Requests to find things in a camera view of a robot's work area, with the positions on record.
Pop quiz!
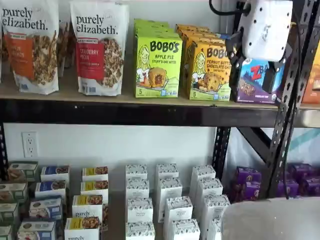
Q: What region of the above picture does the yellow Bobo's peanut butter box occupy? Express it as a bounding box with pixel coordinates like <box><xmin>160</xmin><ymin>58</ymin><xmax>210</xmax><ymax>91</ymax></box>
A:
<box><xmin>174</xmin><ymin>23</ymin><xmax>210</xmax><ymax>31</ymax></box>
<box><xmin>178</xmin><ymin>29</ymin><xmax>219</xmax><ymax>37</ymax></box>
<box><xmin>181</xmin><ymin>34</ymin><xmax>226</xmax><ymax>51</ymax></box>
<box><xmin>186</xmin><ymin>39</ymin><xmax>232</xmax><ymax>102</ymax></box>

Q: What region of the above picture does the white wall outlet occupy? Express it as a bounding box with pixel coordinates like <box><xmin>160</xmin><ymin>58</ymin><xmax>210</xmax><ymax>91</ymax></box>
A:
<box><xmin>21</xmin><ymin>131</ymin><xmax>39</xmax><ymax>159</ymax></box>

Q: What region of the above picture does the blue purple Zbar box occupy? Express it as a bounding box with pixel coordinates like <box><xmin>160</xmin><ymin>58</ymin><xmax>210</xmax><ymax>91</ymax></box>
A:
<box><xmin>236</xmin><ymin>57</ymin><xmax>285</xmax><ymax>104</ymax></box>
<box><xmin>217</xmin><ymin>32</ymin><xmax>237</xmax><ymax>41</ymax></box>

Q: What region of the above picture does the dark perforated rack post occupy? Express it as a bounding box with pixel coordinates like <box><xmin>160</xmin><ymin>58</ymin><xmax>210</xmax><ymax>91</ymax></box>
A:
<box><xmin>279</xmin><ymin>0</ymin><xmax>320</xmax><ymax>198</ymax></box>

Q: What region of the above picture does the green Bobo's apple pie box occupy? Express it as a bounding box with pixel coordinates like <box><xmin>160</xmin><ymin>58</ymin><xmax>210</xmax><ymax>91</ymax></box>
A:
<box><xmin>135</xmin><ymin>28</ymin><xmax>177</xmax><ymax>36</ymax></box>
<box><xmin>134</xmin><ymin>33</ymin><xmax>183</xmax><ymax>99</ymax></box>
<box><xmin>134</xmin><ymin>23</ymin><xmax>175</xmax><ymax>30</ymax></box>
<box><xmin>133</xmin><ymin>18</ymin><xmax>170</xmax><ymax>25</ymax></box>

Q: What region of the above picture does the grey perforated rack post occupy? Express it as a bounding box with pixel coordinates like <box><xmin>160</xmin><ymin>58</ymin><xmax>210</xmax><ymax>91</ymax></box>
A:
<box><xmin>268</xmin><ymin>0</ymin><xmax>317</xmax><ymax>195</ymax></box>

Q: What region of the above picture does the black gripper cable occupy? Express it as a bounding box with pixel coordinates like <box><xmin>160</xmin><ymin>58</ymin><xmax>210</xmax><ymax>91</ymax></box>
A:
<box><xmin>208</xmin><ymin>0</ymin><xmax>302</xmax><ymax>201</ymax></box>

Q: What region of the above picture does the yellow trim granola box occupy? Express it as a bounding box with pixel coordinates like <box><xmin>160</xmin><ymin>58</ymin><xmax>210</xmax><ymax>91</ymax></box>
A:
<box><xmin>81</xmin><ymin>165</ymin><xmax>109</xmax><ymax>182</ymax></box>
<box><xmin>79</xmin><ymin>179</ymin><xmax>110</xmax><ymax>198</ymax></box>
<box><xmin>71</xmin><ymin>194</ymin><xmax>104</xmax><ymax>220</ymax></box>
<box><xmin>64</xmin><ymin>216</ymin><xmax>101</xmax><ymax>240</ymax></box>

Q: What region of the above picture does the red label granola bag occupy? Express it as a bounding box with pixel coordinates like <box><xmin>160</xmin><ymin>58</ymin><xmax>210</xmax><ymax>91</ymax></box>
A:
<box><xmin>69</xmin><ymin>0</ymin><xmax>130</xmax><ymax>97</ymax></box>

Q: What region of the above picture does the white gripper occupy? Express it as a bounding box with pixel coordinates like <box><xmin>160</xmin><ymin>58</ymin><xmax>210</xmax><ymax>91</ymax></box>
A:
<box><xmin>225</xmin><ymin>0</ymin><xmax>294</xmax><ymax>101</ymax></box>

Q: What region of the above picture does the black diagonal rack brace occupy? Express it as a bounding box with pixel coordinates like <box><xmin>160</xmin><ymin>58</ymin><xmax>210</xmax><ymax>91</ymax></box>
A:
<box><xmin>236</xmin><ymin>126</ymin><xmax>275</xmax><ymax>161</ymax></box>

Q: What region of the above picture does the blue trim granola box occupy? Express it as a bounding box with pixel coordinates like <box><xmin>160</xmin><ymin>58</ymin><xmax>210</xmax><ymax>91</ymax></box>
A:
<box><xmin>28</xmin><ymin>195</ymin><xmax>63</xmax><ymax>221</ymax></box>
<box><xmin>34</xmin><ymin>179</ymin><xmax>67</xmax><ymax>201</ymax></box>
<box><xmin>40</xmin><ymin>164</ymin><xmax>71</xmax><ymax>183</ymax></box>
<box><xmin>16</xmin><ymin>217</ymin><xmax>57</xmax><ymax>240</ymax></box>

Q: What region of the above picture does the orange label granola bag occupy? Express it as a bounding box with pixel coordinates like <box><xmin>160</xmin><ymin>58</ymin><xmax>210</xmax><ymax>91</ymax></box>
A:
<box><xmin>1</xmin><ymin>0</ymin><xmax>60</xmax><ymax>95</ymax></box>

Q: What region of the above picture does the grey metal shelf beam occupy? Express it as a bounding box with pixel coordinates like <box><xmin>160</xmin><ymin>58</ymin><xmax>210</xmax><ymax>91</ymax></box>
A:
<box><xmin>298</xmin><ymin>107</ymin><xmax>320</xmax><ymax>129</ymax></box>

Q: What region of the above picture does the orange snack box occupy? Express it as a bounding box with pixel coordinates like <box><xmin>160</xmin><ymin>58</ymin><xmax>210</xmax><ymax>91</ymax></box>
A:
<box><xmin>301</xmin><ymin>26</ymin><xmax>320</xmax><ymax>105</ymax></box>

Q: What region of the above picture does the wooden shelf board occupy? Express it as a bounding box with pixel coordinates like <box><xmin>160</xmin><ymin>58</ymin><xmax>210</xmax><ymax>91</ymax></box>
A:
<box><xmin>298</xmin><ymin>101</ymin><xmax>320</xmax><ymax>111</ymax></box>
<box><xmin>0</xmin><ymin>159</ymin><xmax>233</xmax><ymax>240</ymax></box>
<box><xmin>0</xmin><ymin>59</ymin><xmax>281</xmax><ymax>110</ymax></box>

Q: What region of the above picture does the green trim granola box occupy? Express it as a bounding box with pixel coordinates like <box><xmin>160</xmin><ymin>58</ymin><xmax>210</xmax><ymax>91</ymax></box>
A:
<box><xmin>0</xmin><ymin>181</ymin><xmax>29</xmax><ymax>204</ymax></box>
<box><xmin>7</xmin><ymin>160</ymin><xmax>39</xmax><ymax>183</ymax></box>
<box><xmin>0</xmin><ymin>224</ymin><xmax>14</xmax><ymax>240</ymax></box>
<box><xmin>0</xmin><ymin>201</ymin><xmax>20</xmax><ymax>225</ymax></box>

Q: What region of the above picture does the white patterned pantry box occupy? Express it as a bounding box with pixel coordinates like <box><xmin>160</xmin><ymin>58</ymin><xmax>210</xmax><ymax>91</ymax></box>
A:
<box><xmin>156</xmin><ymin>176</ymin><xmax>184</xmax><ymax>217</ymax></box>
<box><xmin>189</xmin><ymin>164</ymin><xmax>217</xmax><ymax>198</ymax></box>
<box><xmin>125</xmin><ymin>221</ymin><xmax>156</xmax><ymax>240</ymax></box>
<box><xmin>125</xmin><ymin>163</ymin><xmax>149</xmax><ymax>181</ymax></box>
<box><xmin>169</xmin><ymin>218</ymin><xmax>201</xmax><ymax>240</ymax></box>
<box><xmin>155</xmin><ymin>163</ymin><xmax>180</xmax><ymax>180</ymax></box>
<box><xmin>125</xmin><ymin>178</ymin><xmax>150</xmax><ymax>200</ymax></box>
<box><xmin>127</xmin><ymin>197</ymin><xmax>154</xmax><ymax>224</ymax></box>
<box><xmin>201</xmin><ymin>194</ymin><xmax>231</xmax><ymax>223</ymax></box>
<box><xmin>163</xmin><ymin>195</ymin><xmax>194</xmax><ymax>225</ymax></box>
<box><xmin>207</xmin><ymin>216</ymin><xmax>227</xmax><ymax>240</ymax></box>
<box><xmin>196</xmin><ymin>177</ymin><xmax>224</xmax><ymax>203</ymax></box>

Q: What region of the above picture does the black perforated rack post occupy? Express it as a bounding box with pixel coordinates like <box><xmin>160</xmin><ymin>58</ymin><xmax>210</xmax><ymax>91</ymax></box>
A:
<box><xmin>212</xmin><ymin>126</ymin><xmax>231</xmax><ymax>181</ymax></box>
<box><xmin>0</xmin><ymin>122</ymin><xmax>8</xmax><ymax>181</ymax></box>

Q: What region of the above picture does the black metal shelf beam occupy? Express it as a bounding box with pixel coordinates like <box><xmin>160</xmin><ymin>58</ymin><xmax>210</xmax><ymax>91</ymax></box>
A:
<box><xmin>0</xmin><ymin>98</ymin><xmax>285</xmax><ymax>128</ymax></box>

